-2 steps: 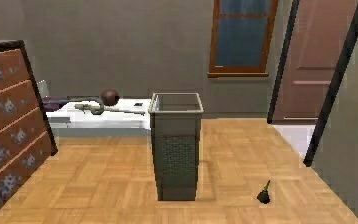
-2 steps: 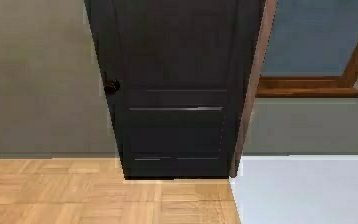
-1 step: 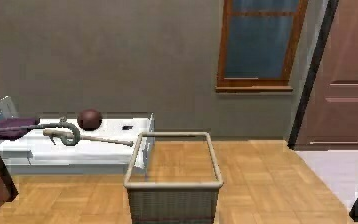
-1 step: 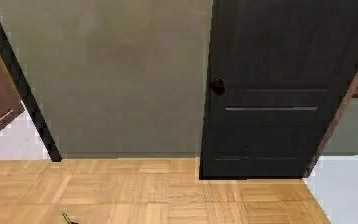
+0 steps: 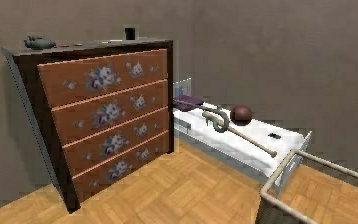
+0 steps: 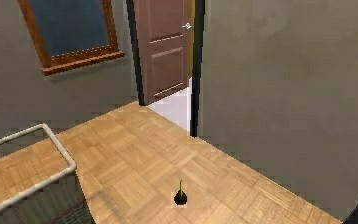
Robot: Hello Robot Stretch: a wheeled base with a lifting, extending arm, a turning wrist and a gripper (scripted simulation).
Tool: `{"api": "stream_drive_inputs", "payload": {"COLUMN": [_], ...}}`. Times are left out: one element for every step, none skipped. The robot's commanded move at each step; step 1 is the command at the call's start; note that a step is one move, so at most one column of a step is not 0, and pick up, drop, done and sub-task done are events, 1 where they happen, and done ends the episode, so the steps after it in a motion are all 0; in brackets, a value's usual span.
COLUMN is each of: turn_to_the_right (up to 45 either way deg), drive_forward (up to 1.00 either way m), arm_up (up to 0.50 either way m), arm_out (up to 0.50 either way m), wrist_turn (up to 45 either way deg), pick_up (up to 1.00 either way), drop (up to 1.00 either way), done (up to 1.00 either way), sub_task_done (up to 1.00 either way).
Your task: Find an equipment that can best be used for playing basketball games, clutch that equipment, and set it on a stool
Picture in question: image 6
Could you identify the black door frame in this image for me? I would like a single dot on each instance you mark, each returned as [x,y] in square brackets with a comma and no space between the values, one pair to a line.
[197,66]

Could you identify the brown panelled room door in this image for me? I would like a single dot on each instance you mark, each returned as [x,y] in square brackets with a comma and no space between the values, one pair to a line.
[163,50]

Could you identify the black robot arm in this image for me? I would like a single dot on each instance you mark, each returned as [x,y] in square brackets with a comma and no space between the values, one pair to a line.
[180,198]

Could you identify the brown framed window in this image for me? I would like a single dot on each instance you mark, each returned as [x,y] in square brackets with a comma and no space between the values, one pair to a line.
[70,26]

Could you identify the white rimmed laundry basket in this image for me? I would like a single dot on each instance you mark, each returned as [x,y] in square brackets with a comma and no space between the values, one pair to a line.
[40,200]

